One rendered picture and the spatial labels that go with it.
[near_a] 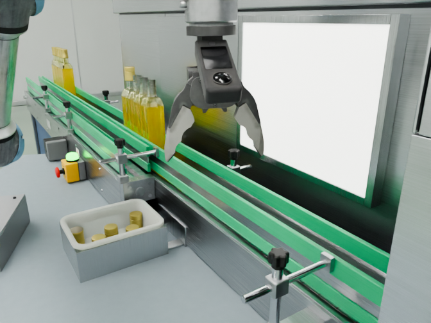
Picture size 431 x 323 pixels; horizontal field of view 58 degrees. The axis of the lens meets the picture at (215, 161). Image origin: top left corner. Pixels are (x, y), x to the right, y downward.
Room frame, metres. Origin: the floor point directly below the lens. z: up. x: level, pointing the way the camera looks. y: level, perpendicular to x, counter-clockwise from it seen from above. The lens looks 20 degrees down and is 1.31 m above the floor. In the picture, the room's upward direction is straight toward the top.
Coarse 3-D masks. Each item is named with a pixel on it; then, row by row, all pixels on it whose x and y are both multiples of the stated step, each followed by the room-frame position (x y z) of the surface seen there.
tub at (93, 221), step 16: (96, 208) 0.93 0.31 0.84; (112, 208) 0.94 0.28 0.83; (128, 208) 0.96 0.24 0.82; (144, 208) 0.95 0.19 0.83; (64, 224) 0.84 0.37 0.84; (80, 224) 0.89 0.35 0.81; (96, 224) 0.91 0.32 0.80; (128, 224) 0.96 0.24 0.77; (144, 224) 0.94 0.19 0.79; (160, 224) 0.84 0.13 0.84; (112, 240) 0.78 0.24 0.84
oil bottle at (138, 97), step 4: (136, 96) 1.22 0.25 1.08; (140, 96) 1.20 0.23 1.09; (144, 96) 1.20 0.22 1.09; (136, 100) 1.21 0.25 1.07; (140, 100) 1.19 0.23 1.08; (136, 104) 1.21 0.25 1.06; (140, 104) 1.19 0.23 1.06; (136, 108) 1.21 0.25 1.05; (140, 108) 1.19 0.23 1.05; (136, 112) 1.22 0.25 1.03; (140, 112) 1.19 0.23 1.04; (136, 116) 1.22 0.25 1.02; (140, 116) 1.19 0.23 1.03; (136, 120) 1.22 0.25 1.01; (140, 120) 1.19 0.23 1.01; (136, 124) 1.22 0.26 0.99; (140, 124) 1.19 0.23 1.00; (136, 128) 1.22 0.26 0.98; (140, 128) 1.19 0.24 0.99; (136, 132) 1.23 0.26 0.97; (140, 132) 1.19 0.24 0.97
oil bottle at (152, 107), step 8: (144, 104) 1.15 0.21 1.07; (152, 104) 1.15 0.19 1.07; (160, 104) 1.16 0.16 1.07; (144, 112) 1.16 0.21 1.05; (152, 112) 1.15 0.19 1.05; (160, 112) 1.16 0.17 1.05; (144, 120) 1.16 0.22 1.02; (152, 120) 1.14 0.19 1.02; (160, 120) 1.16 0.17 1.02; (144, 128) 1.16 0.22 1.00; (152, 128) 1.14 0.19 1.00; (160, 128) 1.16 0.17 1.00; (144, 136) 1.17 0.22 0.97; (152, 136) 1.14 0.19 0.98; (160, 136) 1.16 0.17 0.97; (160, 144) 1.16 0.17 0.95
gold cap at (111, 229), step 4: (108, 224) 0.89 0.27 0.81; (112, 224) 0.89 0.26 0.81; (116, 224) 0.89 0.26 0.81; (104, 228) 0.87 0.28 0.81; (108, 228) 0.87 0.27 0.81; (112, 228) 0.87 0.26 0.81; (116, 228) 0.87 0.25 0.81; (108, 232) 0.86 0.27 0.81; (112, 232) 0.86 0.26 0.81; (116, 232) 0.87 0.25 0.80; (108, 236) 0.86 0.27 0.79
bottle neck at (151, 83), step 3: (147, 81) 1.17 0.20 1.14; (150, 81) 1.16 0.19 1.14; (153, 81) 1.17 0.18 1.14; (147, 84) 1.17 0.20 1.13; (150, 84) 1.16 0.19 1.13; (153, 84) 1.17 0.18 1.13; (147, 87) 1.17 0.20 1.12; (150, 87) 1.16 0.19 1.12; (153, 87) 1.17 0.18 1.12; (147, 90) 1.17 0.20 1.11; (150, 90) 1.16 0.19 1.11; (153, 90) 1.16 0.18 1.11; (147, 93) 1.17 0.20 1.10; (150, 93) 1.16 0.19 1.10; (153, 93) 1.16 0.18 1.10; (150, 96) 1.16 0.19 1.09
